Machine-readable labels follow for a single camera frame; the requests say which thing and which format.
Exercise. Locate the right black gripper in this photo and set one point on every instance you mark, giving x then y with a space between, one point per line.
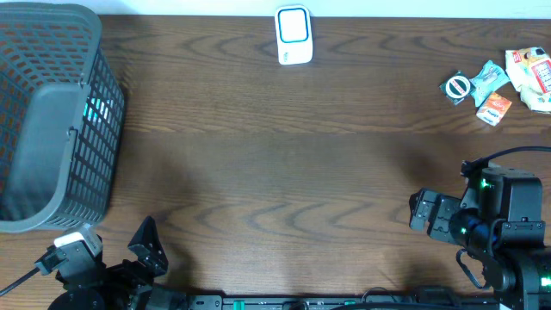
438 227

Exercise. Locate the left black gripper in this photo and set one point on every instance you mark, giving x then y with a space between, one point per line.
119 269

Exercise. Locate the small orange snack packet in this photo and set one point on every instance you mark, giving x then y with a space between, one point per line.
493 109

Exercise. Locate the green round-label ointment box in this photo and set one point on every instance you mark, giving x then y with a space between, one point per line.
457 87

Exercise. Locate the teal wet wipes pack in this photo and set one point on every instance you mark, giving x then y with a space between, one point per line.
490 78

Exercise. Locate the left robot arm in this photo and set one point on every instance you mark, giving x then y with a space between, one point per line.
84 298

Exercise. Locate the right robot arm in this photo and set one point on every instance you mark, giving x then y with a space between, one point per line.
501 247

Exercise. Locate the white barcode scanner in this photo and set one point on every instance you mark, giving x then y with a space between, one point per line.
294 36

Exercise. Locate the grey plastic mesh basket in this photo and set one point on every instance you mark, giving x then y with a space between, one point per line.
62 114

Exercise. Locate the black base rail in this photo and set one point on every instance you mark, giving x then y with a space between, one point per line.
216 302

